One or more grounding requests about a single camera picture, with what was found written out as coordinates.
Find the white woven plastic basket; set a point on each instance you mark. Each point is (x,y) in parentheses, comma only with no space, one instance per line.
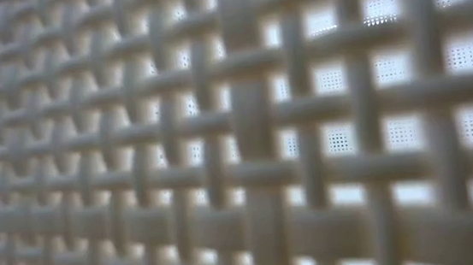
(251,105)

